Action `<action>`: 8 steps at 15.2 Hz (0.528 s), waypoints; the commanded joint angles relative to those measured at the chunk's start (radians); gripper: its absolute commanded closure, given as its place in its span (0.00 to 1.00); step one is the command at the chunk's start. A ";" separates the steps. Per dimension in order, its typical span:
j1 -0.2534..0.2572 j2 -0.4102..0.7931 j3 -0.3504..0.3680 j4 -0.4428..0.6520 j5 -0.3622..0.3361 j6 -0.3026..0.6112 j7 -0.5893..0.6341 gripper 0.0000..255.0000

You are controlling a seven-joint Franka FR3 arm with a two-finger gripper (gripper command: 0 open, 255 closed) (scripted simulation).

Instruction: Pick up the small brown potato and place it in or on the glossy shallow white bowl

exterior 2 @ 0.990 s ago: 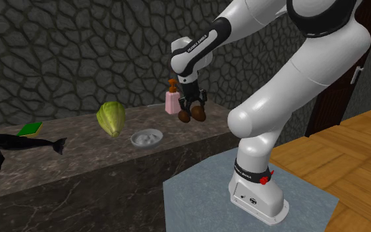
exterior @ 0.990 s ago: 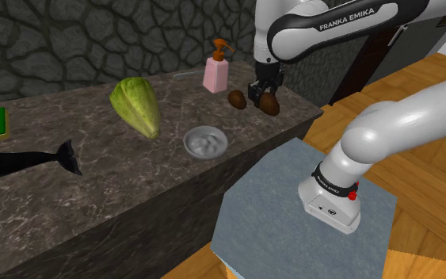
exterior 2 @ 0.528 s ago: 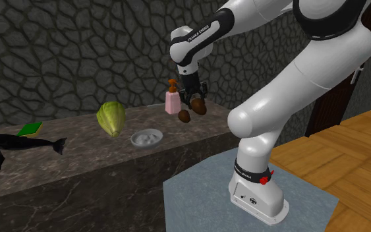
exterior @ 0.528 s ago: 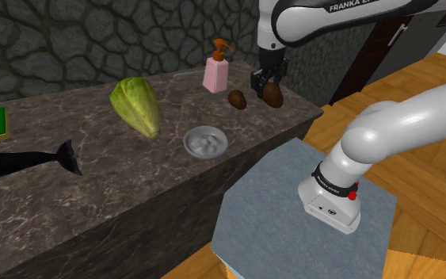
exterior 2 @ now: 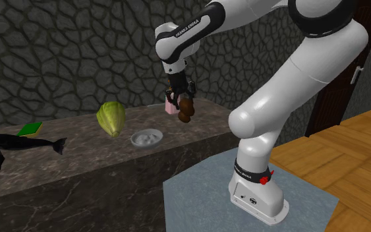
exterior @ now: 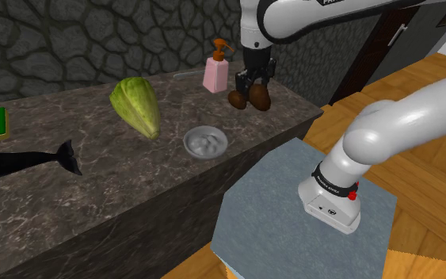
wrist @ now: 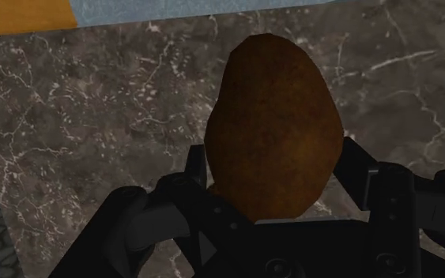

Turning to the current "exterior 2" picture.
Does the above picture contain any green cabbage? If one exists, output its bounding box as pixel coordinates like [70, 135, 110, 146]
[96, 101, 127, 138]

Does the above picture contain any grey bowl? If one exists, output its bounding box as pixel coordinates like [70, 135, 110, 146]
[130, 128, 164, 149]

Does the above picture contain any dark brown door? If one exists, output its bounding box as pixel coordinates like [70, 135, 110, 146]
[304, 0, 371, 138]

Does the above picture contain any black whale figure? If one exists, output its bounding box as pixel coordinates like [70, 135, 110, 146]
[0, 133, 68, 171]

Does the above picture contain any grey robot stand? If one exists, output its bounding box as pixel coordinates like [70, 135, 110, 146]
[162, 147, 340, 232]

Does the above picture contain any brown gourd-shaped object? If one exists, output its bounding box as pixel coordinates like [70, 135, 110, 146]
[177, 97, 195, 124]

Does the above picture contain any green and yellow sponge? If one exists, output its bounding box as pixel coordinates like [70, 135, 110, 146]
[15, 121, 44, 139]

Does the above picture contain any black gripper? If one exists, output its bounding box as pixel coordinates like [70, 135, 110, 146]
[165, 69, 196, 107]

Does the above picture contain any pink box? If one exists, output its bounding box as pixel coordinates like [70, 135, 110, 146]
[165, 97, 179, 115]

